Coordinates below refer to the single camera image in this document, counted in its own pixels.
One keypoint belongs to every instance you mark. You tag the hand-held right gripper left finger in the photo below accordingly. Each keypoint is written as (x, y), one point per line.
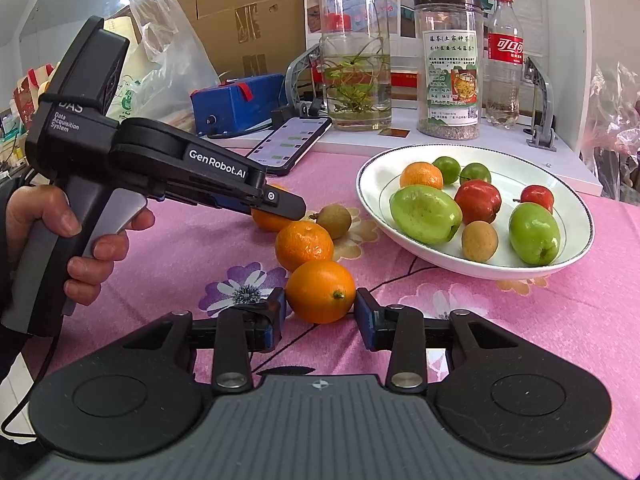
(277, 310)

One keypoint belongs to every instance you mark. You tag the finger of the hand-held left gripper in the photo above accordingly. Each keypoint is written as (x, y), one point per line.
(285, 205)
(225, 205)

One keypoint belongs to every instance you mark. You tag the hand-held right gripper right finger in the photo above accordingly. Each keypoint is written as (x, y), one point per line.
(362, 315)

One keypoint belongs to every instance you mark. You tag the orange mandarin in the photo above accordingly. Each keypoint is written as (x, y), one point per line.
(304, 246)
(421, 176)
(320, 291)
(267, 222)

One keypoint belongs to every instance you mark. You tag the brown longan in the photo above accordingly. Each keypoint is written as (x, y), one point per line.
(480, 241)
(334, 221)

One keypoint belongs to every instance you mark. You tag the large green apple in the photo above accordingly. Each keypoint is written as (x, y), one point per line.
(425, 214)

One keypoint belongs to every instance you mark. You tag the small green plum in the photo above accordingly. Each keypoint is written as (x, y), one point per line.
(446, 169)

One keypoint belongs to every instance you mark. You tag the green reddish tomato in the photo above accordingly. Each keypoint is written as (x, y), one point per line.
(475, 174)

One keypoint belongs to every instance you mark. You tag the small red apple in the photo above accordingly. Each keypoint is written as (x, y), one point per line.
(537, 197)

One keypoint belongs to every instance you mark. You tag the white plate with dark rim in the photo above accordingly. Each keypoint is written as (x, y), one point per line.
(570, 210)

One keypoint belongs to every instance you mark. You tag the person's left hand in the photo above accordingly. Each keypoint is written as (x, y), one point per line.
(35, 205)

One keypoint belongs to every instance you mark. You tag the black smartphone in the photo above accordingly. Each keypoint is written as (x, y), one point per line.
(290, 145)

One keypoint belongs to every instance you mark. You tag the colourful cardboard packages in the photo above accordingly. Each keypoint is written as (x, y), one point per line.
(22, 90)

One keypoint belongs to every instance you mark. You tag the white plastic bag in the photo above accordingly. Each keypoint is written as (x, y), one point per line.
(170, 60)

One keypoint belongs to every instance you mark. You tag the blue plastic box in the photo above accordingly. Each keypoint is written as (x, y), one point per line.
(235, 102)

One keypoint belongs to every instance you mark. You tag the green water plant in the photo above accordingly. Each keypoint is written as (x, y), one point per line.
(350, 92)

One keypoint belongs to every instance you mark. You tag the small brown card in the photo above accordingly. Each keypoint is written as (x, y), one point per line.
(395, 133)

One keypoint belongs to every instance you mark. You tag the pink floral tablecloth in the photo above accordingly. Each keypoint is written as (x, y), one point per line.
(550, 310)

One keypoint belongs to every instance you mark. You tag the brown cardboard box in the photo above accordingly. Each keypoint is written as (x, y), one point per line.
(250, 10)

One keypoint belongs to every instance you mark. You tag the clear plastic jar with label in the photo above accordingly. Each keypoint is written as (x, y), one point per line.
(445, 50)

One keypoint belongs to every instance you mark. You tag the grey metal lever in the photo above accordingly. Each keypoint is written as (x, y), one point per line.
(542, 135)

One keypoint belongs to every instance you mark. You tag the white flat platform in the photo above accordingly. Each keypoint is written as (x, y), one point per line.
(565, 155)

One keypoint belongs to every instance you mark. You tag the cola bottle with red label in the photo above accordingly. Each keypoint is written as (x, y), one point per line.
(505, 47)

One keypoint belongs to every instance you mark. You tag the clear plastic bag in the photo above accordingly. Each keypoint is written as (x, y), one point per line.
(615, 110)

